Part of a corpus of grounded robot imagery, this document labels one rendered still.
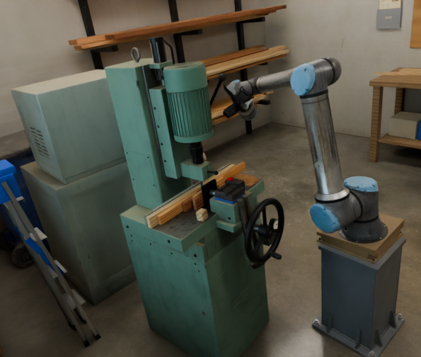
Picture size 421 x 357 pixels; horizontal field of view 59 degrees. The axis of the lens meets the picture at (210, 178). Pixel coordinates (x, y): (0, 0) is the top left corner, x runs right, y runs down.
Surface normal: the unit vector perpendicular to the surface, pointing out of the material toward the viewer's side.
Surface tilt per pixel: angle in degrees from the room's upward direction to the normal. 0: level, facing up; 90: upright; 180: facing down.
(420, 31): 90
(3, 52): 90
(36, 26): 90
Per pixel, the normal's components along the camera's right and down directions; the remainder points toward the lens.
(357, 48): -0.73, 0.37
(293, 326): -0.13, -0.90
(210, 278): 0.76, 0.18
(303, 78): -0.87, 0.23
